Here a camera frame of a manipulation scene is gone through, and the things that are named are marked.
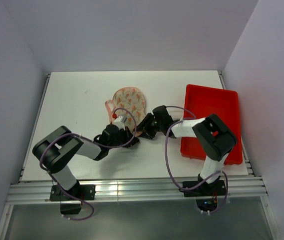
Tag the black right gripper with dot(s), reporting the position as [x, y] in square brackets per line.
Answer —
[148, 132]

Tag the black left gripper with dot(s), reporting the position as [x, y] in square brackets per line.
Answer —
[128, 136]

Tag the pink mesh laundry bag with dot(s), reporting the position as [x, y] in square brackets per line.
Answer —
[131, 99]

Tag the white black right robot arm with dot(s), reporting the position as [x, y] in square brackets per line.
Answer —
[214, 137]

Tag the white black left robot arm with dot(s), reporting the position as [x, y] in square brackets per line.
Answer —
[55, 151]

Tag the red plastic tray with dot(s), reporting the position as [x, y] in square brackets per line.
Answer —
[203, 101]

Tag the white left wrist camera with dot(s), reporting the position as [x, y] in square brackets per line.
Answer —
[120, 121]

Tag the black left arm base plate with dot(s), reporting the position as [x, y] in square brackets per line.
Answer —
[73, 201]

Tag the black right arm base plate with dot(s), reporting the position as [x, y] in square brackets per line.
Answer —
[208, 190]

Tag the aluminium rail frame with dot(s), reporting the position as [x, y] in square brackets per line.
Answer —
[143, 208]

